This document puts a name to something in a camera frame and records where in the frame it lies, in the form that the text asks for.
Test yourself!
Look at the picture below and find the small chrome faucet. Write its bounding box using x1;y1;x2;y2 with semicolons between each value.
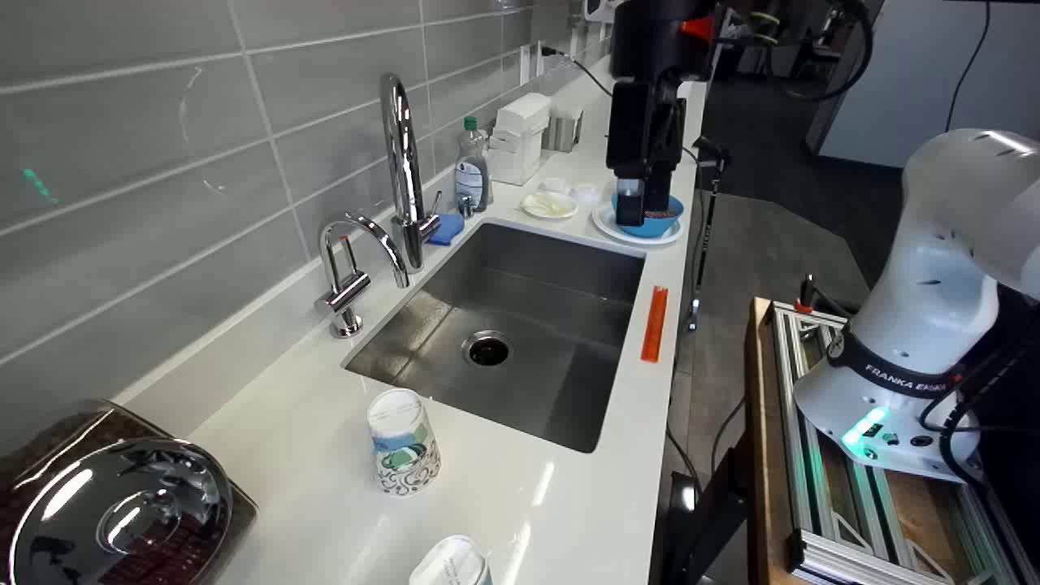
318;211;409;339

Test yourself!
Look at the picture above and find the white plate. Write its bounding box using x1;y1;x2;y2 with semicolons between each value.
521;188;579;220

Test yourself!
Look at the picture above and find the blue sponge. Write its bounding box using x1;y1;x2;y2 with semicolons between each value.
424;215;463;245

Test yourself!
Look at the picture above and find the orange strip on counter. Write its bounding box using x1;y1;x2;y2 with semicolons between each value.
641;284;670;365

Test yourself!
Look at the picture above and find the tall chrome faucet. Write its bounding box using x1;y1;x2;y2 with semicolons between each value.
381;73;422;266

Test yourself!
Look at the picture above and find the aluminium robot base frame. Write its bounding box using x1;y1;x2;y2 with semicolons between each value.
770;302;1040;585

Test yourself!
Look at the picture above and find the clear soap bottle green cap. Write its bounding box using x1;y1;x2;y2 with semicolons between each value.
455;116;489;217

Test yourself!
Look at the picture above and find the stainless steel sink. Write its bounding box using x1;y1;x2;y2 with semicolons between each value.
346;224;642;452

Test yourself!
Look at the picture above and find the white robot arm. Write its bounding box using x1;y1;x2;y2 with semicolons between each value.
797;126;1040;479

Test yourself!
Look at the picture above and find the black camera on stand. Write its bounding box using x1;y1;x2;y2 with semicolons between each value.
608;0;713;224

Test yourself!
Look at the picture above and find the blue bowl with beads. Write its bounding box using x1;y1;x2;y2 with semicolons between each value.
590;197;681;245

